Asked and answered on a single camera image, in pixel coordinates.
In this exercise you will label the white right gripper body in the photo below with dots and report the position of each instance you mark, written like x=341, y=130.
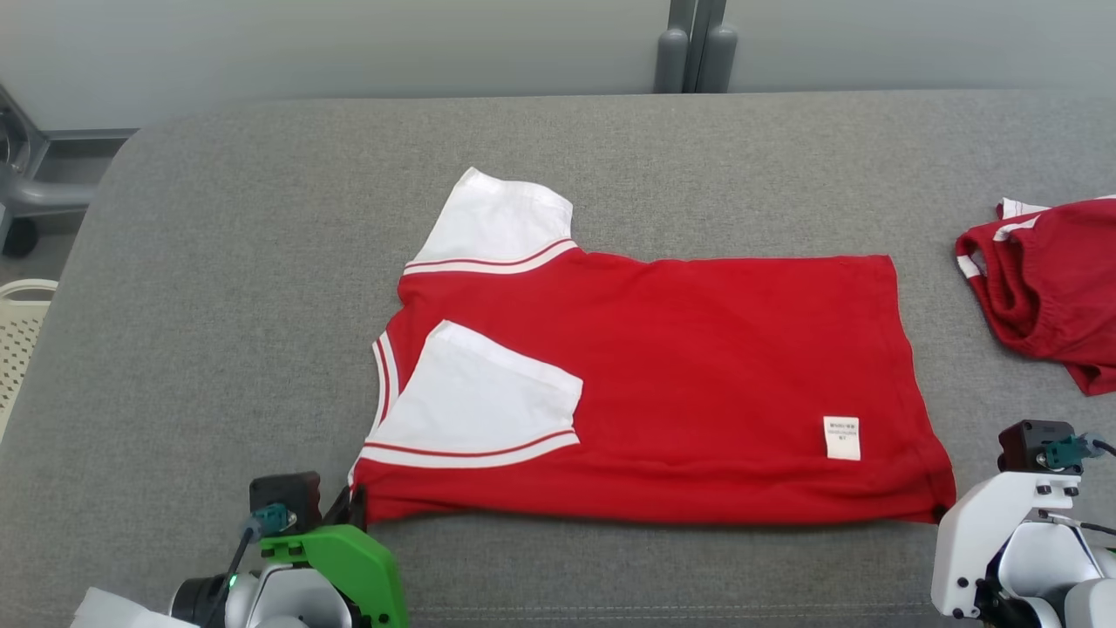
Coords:
x=976, y=523

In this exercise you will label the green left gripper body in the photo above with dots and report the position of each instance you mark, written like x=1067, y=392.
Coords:
x=357, y=567

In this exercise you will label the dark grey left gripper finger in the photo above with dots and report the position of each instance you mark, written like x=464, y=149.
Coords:
x=353, y=510

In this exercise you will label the red shorts with white stripe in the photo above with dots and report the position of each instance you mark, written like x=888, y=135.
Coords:
x=1055, y=288

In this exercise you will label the red and white t-shirt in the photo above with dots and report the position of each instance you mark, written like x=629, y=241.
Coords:
x=697, y=366

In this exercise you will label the white tape label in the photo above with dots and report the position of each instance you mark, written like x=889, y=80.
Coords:
x=113, y=610

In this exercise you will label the cream plastic laundry basket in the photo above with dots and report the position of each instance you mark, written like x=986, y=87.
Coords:
x=22, y=349

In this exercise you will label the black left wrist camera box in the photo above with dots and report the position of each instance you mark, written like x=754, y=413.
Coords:
x=283, y=493

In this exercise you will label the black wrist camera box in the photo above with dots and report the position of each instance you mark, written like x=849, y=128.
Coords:
x=1029, y=445
x=283, y=493

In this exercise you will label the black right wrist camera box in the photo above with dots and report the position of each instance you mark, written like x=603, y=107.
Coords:
x=1029, y=445

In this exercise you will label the grey metal side frame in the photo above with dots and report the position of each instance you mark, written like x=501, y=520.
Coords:
x=52, y=196

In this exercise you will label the grey metal partition post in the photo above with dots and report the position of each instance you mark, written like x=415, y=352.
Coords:
x=693, y=44

